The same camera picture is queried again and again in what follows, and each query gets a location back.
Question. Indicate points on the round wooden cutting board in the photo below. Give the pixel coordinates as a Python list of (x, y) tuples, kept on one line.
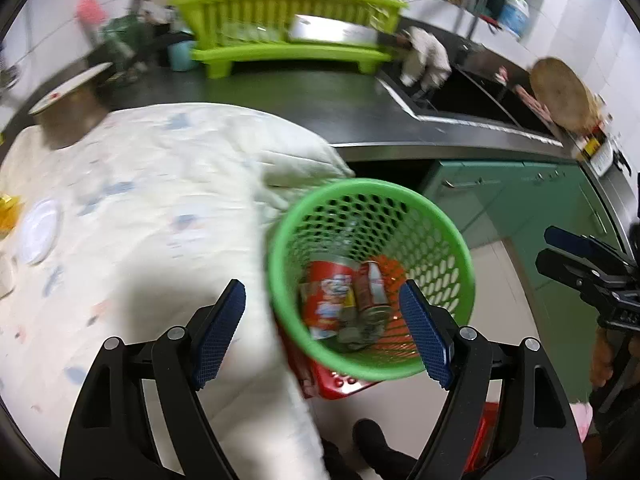
[(565, 95)]

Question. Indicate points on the teal cup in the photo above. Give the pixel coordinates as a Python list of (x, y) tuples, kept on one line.
[(181, 55)]

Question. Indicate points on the person's black shoe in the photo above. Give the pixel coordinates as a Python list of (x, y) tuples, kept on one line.
[(380, 450)]

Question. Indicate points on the red soda can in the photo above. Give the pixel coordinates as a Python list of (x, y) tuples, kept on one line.
[(372, 290)]

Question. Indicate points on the crushed red can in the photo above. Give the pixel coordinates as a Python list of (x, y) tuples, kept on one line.
[(327, 295)]

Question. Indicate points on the green cabinet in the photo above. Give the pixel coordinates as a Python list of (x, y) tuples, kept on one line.
[(500, 200)]

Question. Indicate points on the green mesh basket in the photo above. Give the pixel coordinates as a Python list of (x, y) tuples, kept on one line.
[(370, 367)]

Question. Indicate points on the steel sink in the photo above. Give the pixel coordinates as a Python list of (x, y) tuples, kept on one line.
[(480, 100)]

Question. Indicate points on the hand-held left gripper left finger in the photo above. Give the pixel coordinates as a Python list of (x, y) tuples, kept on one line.
[(217, 335)]

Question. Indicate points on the red plastic stool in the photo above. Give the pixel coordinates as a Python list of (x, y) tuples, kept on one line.
[(340, 387)]

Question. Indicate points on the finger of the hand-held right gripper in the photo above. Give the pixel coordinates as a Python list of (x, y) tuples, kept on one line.
[(570, 240), (555, 265)]

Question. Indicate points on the chrome faucet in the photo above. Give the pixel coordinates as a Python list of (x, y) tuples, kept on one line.
[(477, 0)]

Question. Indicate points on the green glass jar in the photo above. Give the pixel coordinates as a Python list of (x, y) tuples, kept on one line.
[(122, 40)]

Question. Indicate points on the pink bottle brush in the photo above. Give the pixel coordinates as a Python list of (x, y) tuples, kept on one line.
[(90, 17)]

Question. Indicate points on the white round plastic lid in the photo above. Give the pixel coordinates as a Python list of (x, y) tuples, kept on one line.
[(40, 230)]

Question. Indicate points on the blue-white paper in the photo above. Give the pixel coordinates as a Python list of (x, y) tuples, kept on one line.
[(357, 335)]

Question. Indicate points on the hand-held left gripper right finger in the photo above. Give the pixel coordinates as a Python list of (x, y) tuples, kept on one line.
[(425, 335)]

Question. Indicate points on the white dish rag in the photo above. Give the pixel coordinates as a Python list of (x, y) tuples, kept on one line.
[(427, 60)]

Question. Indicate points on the red plastic object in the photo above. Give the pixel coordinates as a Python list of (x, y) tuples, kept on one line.
[(480, 435)]

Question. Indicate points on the green plastic dish rack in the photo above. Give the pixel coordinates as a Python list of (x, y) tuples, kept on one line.
[(280, 10)]

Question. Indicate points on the steel cleaver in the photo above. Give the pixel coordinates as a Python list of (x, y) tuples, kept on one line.
[(330, 30)]

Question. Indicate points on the white blue detergent bottle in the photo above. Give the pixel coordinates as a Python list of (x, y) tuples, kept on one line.
[(514, 15)]

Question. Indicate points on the white quilted blanket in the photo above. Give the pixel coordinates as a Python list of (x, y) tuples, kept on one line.
[(150, 210)]

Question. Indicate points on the person's right hand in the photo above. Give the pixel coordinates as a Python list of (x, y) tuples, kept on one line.
[(600, 360)]

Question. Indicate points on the yellow crumpled wrapper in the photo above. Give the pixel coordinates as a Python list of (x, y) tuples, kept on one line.
[(7, 210)]

